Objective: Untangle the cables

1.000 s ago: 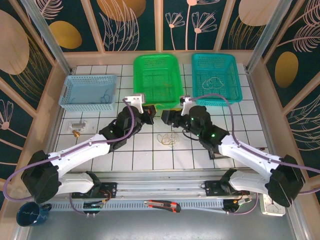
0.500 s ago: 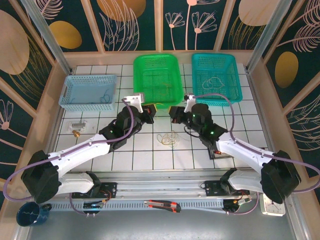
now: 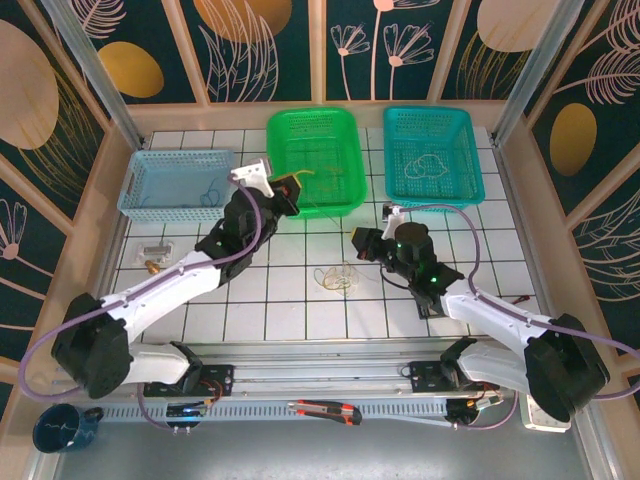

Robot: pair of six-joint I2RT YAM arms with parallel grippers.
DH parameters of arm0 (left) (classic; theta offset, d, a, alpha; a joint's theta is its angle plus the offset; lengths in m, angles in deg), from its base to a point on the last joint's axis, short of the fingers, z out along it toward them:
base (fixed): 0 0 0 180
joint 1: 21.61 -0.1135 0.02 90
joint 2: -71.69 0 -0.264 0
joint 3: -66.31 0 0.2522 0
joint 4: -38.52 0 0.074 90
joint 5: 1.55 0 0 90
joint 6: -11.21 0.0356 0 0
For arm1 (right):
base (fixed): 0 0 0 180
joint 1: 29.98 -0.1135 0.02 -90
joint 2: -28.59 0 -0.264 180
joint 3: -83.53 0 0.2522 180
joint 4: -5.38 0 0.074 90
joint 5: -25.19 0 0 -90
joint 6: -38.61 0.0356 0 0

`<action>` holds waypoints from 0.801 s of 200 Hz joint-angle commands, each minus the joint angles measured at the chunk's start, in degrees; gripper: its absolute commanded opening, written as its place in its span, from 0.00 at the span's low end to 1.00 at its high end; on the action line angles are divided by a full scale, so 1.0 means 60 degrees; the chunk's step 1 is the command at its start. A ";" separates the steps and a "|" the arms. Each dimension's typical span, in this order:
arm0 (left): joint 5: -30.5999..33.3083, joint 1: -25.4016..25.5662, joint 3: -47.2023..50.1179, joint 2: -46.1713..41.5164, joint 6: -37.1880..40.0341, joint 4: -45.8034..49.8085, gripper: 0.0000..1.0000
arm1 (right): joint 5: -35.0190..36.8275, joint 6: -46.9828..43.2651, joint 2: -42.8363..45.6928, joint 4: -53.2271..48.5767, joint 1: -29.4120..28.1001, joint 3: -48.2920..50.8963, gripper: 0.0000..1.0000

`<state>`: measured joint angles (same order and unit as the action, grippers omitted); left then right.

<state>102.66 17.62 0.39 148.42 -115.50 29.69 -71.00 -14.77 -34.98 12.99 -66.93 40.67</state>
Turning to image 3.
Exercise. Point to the green plastic basket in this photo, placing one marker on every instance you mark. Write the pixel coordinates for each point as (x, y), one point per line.
(315, 145)

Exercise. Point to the teal plastic basket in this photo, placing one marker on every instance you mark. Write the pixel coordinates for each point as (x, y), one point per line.
(430, 140)

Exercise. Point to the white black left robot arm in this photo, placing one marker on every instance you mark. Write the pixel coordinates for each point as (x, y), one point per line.
(165, 287)

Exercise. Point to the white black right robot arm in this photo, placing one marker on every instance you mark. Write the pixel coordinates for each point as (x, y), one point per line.
(490, 312)

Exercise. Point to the black tray with red parts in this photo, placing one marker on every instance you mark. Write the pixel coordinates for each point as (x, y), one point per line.
(422, 312)

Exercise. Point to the light blue plastic basket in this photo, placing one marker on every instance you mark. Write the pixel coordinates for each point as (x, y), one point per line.
(165, 185)

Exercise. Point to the small brass fitting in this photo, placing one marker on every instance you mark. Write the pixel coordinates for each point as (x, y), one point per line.
(151, 266)

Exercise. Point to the black control board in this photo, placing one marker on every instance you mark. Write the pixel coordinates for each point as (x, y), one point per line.
(465, 410)
(185, 411)

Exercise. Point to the red black utility knife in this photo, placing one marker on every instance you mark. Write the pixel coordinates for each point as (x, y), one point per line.
(325, 411)

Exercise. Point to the white square clock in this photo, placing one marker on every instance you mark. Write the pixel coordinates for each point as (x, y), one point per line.
(537, 422)

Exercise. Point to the dark blue mug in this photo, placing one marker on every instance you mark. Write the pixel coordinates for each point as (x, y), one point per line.
(60, 430)

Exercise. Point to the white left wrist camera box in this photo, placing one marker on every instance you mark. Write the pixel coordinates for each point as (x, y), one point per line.
(255, 175)

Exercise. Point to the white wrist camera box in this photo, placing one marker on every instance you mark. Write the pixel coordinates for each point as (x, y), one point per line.
(392, 212)
(255, 175)

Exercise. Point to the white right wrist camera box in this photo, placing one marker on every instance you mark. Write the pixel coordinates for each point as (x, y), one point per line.
(392, 212)

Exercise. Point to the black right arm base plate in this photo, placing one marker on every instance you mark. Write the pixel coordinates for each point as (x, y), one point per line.
(425, 372)

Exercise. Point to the aluminium mounting rail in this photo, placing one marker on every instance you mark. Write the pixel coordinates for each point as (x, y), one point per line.
(325, 372)

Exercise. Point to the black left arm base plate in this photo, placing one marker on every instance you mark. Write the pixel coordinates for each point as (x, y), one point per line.
(220, 375)

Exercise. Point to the aluminium frame post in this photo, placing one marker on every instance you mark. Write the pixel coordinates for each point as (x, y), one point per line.
(535, 70)
(95, 70)

